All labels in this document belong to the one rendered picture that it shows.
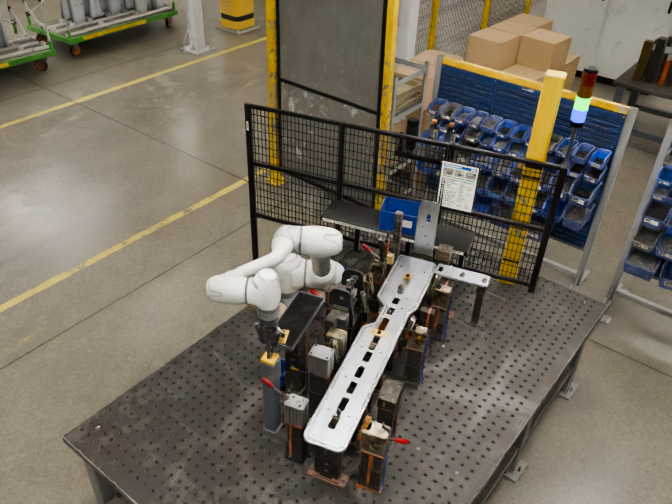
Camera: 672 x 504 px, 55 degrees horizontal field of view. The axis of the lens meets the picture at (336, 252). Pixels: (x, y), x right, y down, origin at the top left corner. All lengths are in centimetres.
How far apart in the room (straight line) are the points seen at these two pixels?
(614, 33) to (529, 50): 217
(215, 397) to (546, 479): 193
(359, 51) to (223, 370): 277
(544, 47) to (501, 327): 419
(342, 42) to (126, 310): 259
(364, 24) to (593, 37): 495
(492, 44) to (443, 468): 502
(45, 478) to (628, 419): 345
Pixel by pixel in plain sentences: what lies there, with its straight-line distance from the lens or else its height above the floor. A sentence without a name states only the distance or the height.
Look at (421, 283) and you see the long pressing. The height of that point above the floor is 100.
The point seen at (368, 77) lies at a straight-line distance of 513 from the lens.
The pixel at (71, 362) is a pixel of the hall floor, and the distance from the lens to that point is 462.
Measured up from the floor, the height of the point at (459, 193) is 126.
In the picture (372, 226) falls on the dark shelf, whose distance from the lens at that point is 379.
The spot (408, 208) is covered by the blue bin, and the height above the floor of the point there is 111.
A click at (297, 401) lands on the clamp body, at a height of 106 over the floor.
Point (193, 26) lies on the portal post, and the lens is 965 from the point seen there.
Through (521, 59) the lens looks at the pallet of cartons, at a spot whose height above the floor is 80.
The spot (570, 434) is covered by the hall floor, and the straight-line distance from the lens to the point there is 427.
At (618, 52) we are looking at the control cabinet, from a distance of 941.
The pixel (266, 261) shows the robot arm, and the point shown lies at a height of 148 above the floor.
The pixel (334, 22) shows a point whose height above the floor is 166.
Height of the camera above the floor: 313
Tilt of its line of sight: 36 degrees down
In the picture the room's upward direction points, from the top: 2 degrees clockwise
